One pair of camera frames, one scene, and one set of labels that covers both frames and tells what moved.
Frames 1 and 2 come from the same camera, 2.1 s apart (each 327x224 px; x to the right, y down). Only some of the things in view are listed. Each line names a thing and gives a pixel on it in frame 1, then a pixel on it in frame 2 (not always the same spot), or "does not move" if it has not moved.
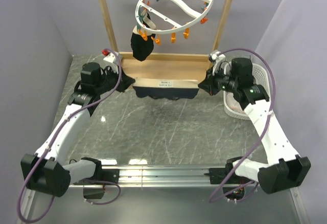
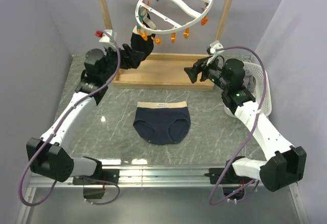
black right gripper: x=209 y=84 to x=199 y=67
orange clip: x=157 y=39 does not move
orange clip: x=186 y=33 does not move
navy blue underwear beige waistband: x=172 y=89 to x=162 y=122
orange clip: x=144 y=35 does not move
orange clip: x=173 y=38 does not move
